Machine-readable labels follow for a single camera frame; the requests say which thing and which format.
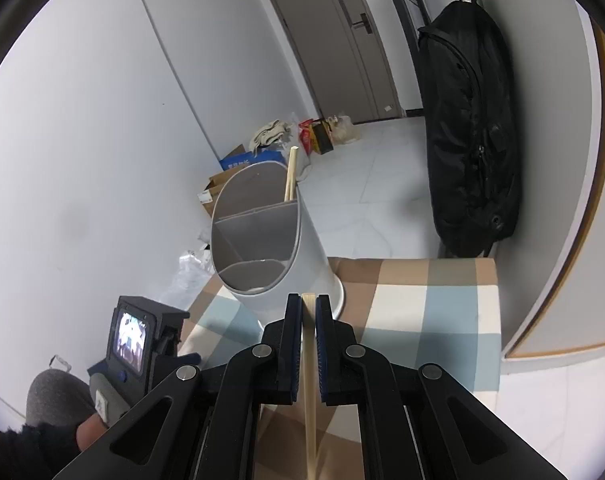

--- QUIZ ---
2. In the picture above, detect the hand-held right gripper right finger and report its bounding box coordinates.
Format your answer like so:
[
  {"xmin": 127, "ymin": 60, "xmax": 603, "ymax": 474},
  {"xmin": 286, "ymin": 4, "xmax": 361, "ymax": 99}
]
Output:
[{"xmin": 315, "ymin": 294, "xmax": 568, "ymax": 480}]

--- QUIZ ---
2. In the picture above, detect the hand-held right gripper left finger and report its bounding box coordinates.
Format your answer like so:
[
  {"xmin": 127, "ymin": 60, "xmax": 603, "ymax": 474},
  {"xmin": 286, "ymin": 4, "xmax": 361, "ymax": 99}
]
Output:
[{"xmin": 52, "ymin": 294, "xmax": 303, "ymax": 480}]

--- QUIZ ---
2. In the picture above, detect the light wooden chopstick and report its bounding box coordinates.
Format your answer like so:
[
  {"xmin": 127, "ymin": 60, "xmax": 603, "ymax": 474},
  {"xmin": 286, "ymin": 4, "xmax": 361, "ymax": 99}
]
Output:
[{"xmin": 302, "ymin": 292, "xmax": 320, "ymax": 480}]

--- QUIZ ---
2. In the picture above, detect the white grey utensil holder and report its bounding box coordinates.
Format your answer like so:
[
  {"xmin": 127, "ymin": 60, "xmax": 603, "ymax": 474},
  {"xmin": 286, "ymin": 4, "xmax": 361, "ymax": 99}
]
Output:
[{"xmin": 210, "ymin": 160, "xmax": 346, "ymax": 328}]

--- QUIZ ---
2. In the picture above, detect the bunch of chopsticks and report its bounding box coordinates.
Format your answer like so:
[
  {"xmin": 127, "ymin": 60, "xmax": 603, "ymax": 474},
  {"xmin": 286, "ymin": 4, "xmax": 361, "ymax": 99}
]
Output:
[{"xmin": 282, "ymin": 146, "xmax": 300, "ymax": 203}]

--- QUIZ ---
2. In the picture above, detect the person's left hand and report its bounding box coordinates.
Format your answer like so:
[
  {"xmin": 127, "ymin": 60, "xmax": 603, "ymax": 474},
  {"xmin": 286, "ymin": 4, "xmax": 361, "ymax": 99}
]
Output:
[{"xmin": 76, "ymin": 375, "xmax": 129, "ymax": 454}]

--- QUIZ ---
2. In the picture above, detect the grey plastic mailer bag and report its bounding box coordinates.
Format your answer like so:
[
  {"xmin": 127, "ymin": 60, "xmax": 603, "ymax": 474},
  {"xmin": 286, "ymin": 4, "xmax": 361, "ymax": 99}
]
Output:
[{"xmin": 162, "ymin": 230, "xmax": 218, "ymax": 311}]

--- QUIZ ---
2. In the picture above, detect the person's grey trouser knee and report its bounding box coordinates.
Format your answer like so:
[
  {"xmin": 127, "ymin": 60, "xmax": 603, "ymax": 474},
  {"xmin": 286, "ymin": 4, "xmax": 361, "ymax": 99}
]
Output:
[{"xmin": 26, "ymin": 369, "xmax": 97, "ymax": 428}]

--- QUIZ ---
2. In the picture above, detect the checkered tablecloth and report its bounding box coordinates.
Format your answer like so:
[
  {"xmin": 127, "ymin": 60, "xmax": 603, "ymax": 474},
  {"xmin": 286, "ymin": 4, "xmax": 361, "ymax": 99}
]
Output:
[{"xmin": 180, "ymin": 256, "xmax": 499, "ymax": 480}]

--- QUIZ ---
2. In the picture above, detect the brown cardboard box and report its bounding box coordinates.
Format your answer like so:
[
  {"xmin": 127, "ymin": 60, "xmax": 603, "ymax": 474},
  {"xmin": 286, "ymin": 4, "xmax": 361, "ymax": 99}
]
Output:
[{"xmin": 197, "ymin": 170, "xmax": 233, "ymax": 218}]

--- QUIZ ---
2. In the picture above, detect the blue cardboard box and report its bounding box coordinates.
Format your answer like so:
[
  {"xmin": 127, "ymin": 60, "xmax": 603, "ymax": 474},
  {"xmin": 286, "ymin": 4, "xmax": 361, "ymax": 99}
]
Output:
[{"xmin": 219, "ymin": 144, "xmax": 288, "ymax": 173}]

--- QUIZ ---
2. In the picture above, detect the yellow black paper bag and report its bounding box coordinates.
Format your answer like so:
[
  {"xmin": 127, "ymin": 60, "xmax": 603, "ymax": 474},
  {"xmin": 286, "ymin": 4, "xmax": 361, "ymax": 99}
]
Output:
[{"xmin": 310, "ymin": 120, "xmax": 336, "ymax": 155}]

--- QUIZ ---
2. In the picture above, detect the red snack bag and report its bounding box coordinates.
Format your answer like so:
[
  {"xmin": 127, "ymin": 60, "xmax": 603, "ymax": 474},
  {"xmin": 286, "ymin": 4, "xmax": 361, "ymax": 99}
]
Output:
[{"xmin": 298, "ymin": 119, "xmax": 316, "ymax": 156}]

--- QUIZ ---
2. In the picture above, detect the beige tote bag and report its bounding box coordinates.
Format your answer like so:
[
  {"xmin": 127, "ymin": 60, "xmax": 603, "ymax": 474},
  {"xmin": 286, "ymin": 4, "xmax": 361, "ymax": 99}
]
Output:
[{"xmin": 250, "ymin": 119, "xmax": 296, "ymax": 153}]

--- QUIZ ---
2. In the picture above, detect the clear plastic bag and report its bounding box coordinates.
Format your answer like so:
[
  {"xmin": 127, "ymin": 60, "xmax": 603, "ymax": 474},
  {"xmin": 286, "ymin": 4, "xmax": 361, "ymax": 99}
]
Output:
[{"xmin": 330, "ymin": 115, "xmax": 362, "ymax": 144}]

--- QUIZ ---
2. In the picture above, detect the black backpack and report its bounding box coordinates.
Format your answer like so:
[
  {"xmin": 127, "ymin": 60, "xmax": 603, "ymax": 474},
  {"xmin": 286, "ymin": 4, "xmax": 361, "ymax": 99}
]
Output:
[{"xmin": 417, "ymin": 0, "xmax": 523, "ymax": 258}]

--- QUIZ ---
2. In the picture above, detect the grey brown door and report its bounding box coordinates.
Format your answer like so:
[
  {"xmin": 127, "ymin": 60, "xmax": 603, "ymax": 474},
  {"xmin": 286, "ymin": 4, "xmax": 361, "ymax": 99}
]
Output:
[{"xmin": 256, "ymin": 0, "xmax": 401, "ymax": 126}]

